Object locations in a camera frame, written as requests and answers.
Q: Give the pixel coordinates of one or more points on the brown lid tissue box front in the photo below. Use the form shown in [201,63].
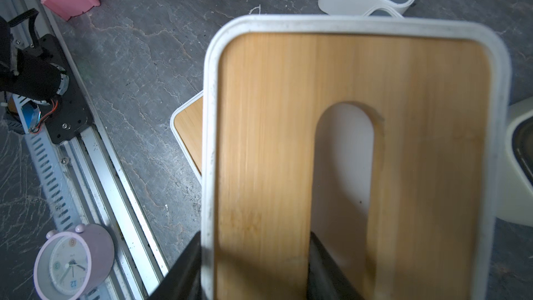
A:
[515,188]

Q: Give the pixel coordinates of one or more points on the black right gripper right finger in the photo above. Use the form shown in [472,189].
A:
[325,278]

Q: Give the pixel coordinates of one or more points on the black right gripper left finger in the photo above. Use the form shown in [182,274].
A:
[183,281]

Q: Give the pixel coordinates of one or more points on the bamboo lid tissue box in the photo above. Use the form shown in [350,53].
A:
[380,136]
[187,127]

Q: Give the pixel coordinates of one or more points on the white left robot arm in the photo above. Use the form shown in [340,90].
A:
[26,72]

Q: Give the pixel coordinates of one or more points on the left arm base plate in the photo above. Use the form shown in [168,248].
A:
[73,114]

